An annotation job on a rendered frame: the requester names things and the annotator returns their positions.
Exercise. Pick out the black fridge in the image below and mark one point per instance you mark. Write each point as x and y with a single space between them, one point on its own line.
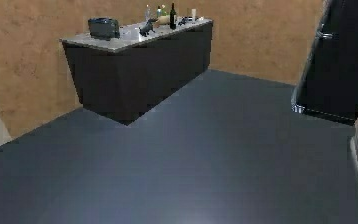
340 63

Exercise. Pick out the small dark figurine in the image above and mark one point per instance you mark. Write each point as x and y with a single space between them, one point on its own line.
146 29

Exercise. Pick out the white cup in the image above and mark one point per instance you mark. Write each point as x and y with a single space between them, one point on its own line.
194 14

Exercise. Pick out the dark wine bottle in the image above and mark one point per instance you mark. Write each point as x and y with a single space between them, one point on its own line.
173 17

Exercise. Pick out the tan bread loaf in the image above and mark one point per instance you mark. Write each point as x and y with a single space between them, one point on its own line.
163 19

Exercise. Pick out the clear glass bottle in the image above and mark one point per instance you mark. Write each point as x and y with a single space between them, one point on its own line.
147 12

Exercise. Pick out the dark cabinet with grey worktop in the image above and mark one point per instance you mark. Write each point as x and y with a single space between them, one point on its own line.
137 76

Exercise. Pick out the small dark object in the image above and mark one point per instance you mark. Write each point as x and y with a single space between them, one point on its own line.
183 21

